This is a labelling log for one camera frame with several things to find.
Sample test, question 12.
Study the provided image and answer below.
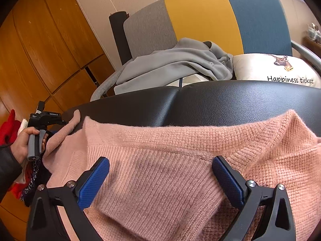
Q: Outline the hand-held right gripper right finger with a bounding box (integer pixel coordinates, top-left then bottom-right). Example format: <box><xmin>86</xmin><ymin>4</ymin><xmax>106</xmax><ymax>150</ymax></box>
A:
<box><xmin>211</xmin><ymin>156</ymin><xmax>296</xmax><ymax>241</ymax></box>

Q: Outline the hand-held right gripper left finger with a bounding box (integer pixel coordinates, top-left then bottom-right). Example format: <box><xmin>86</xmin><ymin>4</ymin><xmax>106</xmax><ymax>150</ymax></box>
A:
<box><xmin>26</xmin><ymin>156</ymin><xmax>110</xmax><ymax>241</ymax></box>

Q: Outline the pink knit sweater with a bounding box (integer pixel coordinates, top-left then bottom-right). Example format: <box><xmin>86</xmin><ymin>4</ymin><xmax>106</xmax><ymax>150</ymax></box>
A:
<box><xmin>41</xmin><ymin>109</ymin><xmax>321</xmax><ymax>241</ymax></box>

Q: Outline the pile of red white clothes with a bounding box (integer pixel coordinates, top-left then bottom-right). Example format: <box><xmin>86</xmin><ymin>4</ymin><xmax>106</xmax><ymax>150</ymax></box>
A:
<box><xmin>0</xmin><ymin>109</ymin><xmax>51</xmax><ymax>207</ymax></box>

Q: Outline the person's left hand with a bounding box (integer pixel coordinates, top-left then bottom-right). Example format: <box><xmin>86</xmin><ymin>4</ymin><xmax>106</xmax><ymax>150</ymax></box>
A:
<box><xmin>11</xmin><ymin>127</ymin><xmax>49</xmax><ymax>165</ymax></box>

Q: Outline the wooden wardrobe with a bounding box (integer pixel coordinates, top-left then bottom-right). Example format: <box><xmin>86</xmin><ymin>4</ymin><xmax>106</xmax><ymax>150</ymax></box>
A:
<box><xmin>0</xmin><ymin>0</ymin><xmax>117</xmax><ymax>241</ymax></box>

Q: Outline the white printed pillow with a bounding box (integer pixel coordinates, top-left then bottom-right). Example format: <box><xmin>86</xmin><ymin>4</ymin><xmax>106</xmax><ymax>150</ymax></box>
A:
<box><xmin>233</xmin><ymin>53</ymin><xmax>321</xmax><ymax>89</ymax></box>

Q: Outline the grey button garment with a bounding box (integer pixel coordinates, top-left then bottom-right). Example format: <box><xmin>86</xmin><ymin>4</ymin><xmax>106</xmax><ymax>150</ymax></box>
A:
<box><xmin>114</xmin><ymin>38</ymin><xmax>235</xmax><ymax>96</ymax></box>

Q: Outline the small wooden desk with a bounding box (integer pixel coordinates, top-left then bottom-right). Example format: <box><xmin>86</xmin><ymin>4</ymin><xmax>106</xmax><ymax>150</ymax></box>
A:
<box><xmin>302</xmin><ymin>36</ymin><xmax>321</xmax><ymax>54</ymax></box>

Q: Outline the grey yellow blue armchair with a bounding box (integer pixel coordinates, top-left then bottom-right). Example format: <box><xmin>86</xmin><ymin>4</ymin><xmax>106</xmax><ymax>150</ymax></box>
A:
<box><xmin>90</xmin><ymin>0</ymin><xmax>321</xmax><ymax>101</ymax></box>

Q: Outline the cluster of jars and boxes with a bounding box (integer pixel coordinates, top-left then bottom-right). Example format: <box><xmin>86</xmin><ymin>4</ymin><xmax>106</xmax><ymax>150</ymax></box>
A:
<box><xmin>306</xmin><ymin>23</ymin><xmax>321</xmax><ymax>42</ymax></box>

